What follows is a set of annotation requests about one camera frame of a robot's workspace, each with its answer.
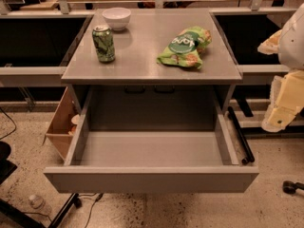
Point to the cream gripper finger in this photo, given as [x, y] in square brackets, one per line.
[270, 45]
[286, 101]

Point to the green soda can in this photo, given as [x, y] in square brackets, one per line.
[103, 42]

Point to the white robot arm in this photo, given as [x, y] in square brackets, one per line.
[291, 42]

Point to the grey open top drawer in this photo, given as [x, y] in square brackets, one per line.
[151, 140]

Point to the green chip bag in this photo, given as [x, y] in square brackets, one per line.
[185, 49]

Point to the black chair caster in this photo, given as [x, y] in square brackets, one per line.
[290, 187]

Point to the grey cabinet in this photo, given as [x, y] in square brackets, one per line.
[148, 33]

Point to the white bowl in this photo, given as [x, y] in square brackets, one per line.
[117, 18]

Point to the brown cardboard box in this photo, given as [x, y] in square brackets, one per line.
[61, 128]

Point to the clear plastic bottle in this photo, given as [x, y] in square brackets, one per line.
[38, 206]

